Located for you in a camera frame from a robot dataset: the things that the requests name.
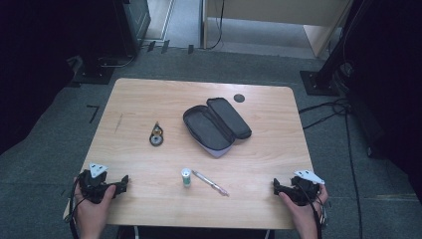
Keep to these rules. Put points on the black floor tape mark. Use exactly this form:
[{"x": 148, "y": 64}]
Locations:
[{"x": 94, "y": 112}]

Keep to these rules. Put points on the black open pencil case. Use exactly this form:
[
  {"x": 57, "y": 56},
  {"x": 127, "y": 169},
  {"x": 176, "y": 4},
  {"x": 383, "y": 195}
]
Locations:
[{"x": 215, "y": 127}]

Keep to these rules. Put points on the white green glue stick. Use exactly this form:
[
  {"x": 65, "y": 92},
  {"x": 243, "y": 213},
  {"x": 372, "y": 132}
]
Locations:
[{"x": 186, "y": 177}]

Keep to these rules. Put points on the black round table grommet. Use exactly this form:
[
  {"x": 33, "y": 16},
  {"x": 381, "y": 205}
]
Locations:
[{"x": 239, "y": 98}]

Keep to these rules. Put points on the person's left hand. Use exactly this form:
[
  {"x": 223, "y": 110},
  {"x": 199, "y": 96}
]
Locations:
[{"x": 93, "y": 215}]

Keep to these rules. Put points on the black stand base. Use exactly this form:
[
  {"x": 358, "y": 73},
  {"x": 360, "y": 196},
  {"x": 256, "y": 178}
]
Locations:
[{"x": 94, "y": 71}]

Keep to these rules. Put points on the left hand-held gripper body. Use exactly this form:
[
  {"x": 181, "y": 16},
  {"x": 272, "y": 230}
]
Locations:
[{"x": 93, "y": 184}]

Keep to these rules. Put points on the dark curtain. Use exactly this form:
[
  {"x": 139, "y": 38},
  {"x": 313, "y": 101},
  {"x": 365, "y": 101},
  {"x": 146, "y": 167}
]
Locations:
[
  {"x": 394, "y": 83},
  {"x": 30, "y": 66}
]

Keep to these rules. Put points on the clear pink pen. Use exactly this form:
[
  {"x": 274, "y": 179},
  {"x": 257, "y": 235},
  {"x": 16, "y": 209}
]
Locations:
[{"x": 209, "y": 182}]

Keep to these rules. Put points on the black metal stand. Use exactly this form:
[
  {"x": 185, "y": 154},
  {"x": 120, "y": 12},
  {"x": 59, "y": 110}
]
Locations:
[{"x": 326, "y": 71}]

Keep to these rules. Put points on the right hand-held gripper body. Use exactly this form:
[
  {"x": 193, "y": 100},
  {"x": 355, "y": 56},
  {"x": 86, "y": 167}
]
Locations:
[{"x": 305, "y": 189}]

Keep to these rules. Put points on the light wooden desk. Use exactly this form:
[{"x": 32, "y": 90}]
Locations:
[{"x": 265, "y": 11}]

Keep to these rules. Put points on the black cabinet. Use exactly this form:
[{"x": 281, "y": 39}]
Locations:
[{"x": 132, "y": 23}]

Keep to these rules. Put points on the person's right hand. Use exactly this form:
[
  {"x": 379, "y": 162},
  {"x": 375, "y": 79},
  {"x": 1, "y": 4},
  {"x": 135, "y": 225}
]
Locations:
[{"x": 303, "y": 214}]

